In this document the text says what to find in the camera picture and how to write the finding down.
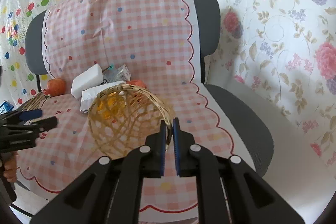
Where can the grey office chair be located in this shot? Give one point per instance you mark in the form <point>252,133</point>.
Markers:
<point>251,129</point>

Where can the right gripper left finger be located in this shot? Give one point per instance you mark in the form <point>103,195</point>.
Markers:
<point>155,159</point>

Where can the red apple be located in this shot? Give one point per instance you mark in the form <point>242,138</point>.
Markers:
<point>56,87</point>

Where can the white paper bag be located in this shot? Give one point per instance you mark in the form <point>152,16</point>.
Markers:
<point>89,95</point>

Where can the pink gingham plastic cloth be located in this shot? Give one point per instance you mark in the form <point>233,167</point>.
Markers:
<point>158,41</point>

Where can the white foam block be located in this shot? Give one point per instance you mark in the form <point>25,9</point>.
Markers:
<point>90,78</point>

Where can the person left hand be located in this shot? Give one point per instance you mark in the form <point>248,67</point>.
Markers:
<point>10,166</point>

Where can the floral print backdrop sheet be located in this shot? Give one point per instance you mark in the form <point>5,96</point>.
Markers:
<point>284,50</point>

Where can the small white carton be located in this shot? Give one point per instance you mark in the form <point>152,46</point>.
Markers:
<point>113,74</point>

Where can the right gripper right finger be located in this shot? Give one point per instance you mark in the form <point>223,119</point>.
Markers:
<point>184,162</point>

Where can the blue plastic basket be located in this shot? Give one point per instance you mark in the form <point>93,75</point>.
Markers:
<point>6,107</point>

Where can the woven bamboo basket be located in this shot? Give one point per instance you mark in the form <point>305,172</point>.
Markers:
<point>121,117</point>

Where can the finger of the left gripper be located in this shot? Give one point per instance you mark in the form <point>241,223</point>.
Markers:
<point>18,116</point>
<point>39,125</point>

